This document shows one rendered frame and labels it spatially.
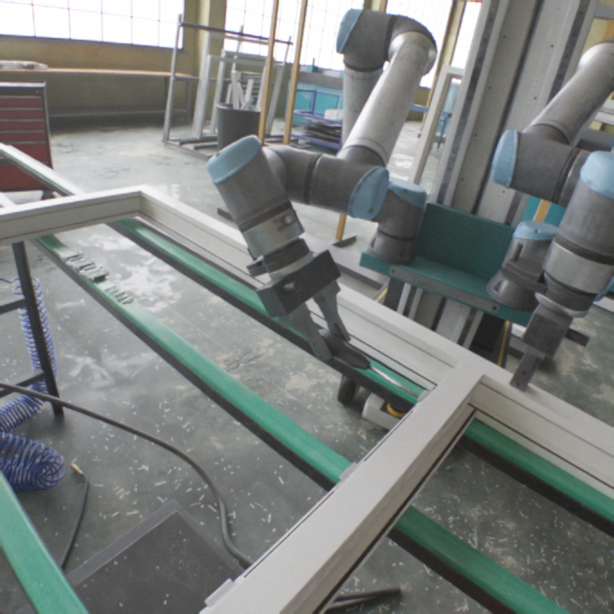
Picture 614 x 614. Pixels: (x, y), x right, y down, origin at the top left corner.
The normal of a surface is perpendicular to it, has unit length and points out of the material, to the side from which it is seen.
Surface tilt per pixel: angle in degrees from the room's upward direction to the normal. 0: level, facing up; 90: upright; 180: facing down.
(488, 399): 90
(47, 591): 0
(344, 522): 0
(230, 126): 94
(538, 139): 24
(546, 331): 90
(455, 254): 90
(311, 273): 54
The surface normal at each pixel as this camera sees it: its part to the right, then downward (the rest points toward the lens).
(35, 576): 0.15, -0.84
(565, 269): -0.81, 0.21
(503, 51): -0.48, 0.40
